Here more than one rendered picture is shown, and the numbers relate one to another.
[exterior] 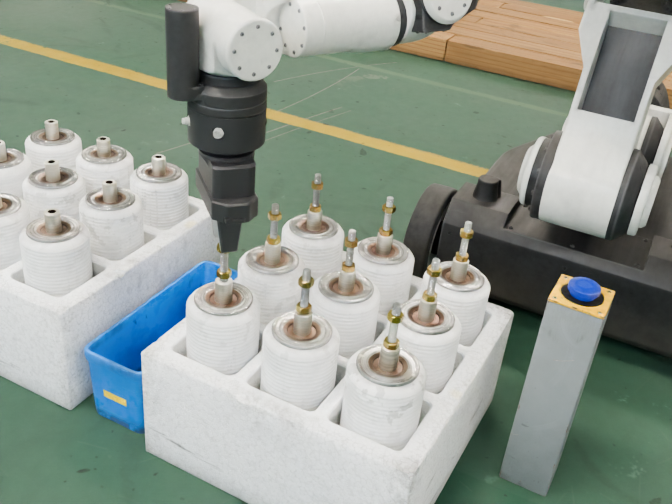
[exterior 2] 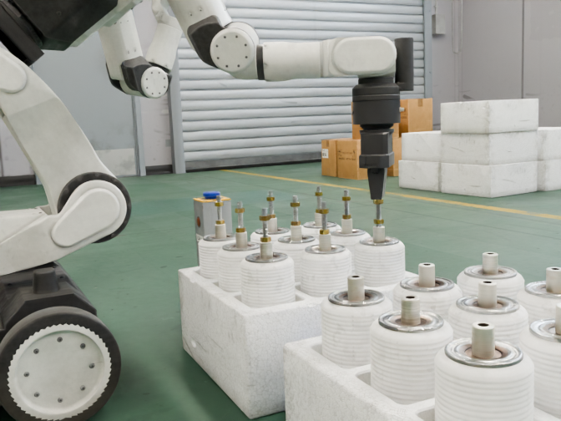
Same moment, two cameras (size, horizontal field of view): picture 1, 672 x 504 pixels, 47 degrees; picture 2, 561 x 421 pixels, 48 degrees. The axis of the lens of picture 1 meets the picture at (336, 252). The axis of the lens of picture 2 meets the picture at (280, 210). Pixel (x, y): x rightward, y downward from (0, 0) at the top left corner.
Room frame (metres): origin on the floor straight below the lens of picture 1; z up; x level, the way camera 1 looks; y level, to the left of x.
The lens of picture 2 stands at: (1.86, 0.76, 0.49)
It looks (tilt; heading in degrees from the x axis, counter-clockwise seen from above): 8 degrees down; 220
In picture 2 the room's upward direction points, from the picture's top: 3 degrees counter-clockwise
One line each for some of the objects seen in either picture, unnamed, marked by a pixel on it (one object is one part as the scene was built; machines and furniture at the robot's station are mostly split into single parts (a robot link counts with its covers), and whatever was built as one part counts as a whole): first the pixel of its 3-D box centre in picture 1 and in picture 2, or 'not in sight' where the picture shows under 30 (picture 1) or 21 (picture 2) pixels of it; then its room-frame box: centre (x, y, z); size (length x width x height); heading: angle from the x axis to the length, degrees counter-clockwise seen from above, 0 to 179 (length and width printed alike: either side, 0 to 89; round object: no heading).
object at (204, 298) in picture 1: (223, 298); (379, 241); (0.83, 0.14, 0.25); 0.08 x 0.08 x 0.01
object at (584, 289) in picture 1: (583, 291); (211, 195); (0.83, -0.31, 0.32); 0.04 x 0.04 x 0.02
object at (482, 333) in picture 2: (52, 130); (482, 340); (1.27, 0.52, 0.26); 0.02 x 0.02 x 0.03
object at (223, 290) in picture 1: (223, 290); (379, 235); (0.83, 0.14, 0.26); 0.02 x 0.02 x 0.03
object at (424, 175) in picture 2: not in sight; (441, 173); (-2.01, -1.10, 0.09); 0.39 x 0.39 x 0.18; 67
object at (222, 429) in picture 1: (335, 378); (299, 317); (0.88, -0.02, 0.09); 0.39 x 0.39 x 0.18; 65
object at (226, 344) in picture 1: (222, 354); (380, 287); (0.83, 0.14, 0.16); 0.10 x 0.10 x 0.18
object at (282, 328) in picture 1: (302, 330); (346, 232); (0.78, 0.03, 0.25); 0.08 x 0.08 x 0.01
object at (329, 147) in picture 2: not in sight; (343, 156); (-2.58, -2.25, 0.15); 0.30 x 0.24 x 0.30; 155
